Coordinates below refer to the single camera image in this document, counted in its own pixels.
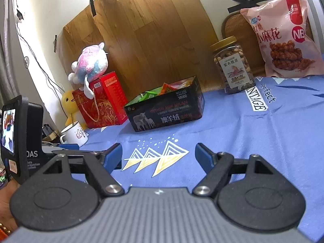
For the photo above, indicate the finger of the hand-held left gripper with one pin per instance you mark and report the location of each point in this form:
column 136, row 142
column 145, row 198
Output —
column 69, row 146
column 83, row 152

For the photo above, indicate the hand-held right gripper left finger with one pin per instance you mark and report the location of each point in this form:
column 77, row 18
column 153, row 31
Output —
column 112, row 157

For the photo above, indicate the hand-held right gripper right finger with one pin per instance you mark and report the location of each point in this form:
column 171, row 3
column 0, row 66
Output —
column 205, row 157

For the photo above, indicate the black cardboard box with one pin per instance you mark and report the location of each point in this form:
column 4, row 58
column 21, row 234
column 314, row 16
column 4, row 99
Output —
column 164, row 116

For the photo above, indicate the green cracker packet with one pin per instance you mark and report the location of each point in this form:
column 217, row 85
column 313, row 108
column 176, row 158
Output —
column 149, row 95

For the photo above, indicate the orange snack packet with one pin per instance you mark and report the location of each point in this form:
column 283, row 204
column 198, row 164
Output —
column 168, row 88

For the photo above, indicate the person's left hand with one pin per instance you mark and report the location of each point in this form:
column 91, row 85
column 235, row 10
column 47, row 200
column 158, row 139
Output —
column 6, row 202

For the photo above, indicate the white enamel mug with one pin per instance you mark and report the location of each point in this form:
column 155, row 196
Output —
column 73, row 134

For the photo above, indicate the yellow plush toy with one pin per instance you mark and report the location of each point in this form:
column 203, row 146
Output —
column 69, row 103

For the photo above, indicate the red gift bag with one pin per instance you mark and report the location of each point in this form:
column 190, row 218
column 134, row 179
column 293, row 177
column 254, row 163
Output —
column 101, row 111

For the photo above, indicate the blue printed blanket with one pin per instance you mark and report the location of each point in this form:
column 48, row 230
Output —
column 253, row 131

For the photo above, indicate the red box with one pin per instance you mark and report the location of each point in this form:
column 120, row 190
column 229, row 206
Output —
column 114, row 91

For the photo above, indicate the pink and blue plush toy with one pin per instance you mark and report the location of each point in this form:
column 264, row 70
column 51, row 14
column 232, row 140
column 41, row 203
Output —
column 91, row 60

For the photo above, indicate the grey curtain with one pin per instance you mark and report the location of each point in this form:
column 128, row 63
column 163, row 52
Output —
column 5, row 43

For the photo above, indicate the clear nut jar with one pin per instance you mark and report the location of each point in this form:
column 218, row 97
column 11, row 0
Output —
column 232, row 68

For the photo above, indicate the wooden board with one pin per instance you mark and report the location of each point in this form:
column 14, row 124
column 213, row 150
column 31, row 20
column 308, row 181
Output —
column 151, row 30

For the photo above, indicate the large pink snack bag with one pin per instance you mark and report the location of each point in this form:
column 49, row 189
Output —
column 278, row 30

